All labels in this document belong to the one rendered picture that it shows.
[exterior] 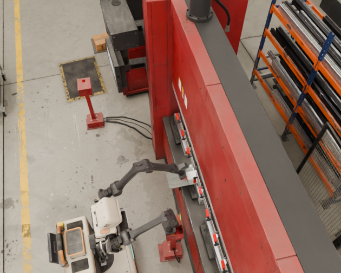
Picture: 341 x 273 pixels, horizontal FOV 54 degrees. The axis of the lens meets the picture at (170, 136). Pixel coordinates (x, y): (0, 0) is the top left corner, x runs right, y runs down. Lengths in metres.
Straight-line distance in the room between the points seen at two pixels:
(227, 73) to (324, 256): 1.17
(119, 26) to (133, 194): 2.06
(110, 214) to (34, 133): 2.67
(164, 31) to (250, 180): 1.66
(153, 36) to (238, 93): 1.15
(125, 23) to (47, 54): 3.16
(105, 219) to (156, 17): 1.63
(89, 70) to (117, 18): 2.52
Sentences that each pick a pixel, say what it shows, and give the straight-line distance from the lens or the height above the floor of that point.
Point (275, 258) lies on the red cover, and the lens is 1.59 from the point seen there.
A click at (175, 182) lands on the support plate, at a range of 3.13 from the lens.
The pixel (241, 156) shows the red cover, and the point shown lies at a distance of 1.78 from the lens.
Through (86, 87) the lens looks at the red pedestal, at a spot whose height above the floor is 0.80.
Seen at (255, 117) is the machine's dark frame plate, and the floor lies 2.30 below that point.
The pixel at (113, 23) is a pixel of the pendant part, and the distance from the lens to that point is 3.18.
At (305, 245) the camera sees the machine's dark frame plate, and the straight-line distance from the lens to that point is 1.65.
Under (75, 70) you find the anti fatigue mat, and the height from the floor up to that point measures 0.01.
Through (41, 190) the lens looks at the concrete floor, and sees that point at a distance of 4.50.
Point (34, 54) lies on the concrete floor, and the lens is 6.23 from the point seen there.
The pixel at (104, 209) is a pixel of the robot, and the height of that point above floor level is 1.38.
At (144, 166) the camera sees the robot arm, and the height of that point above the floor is 1.54.
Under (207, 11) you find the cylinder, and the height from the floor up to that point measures 2.38.
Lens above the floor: 3.77
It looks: 54 degrees down
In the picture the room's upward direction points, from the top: straight up
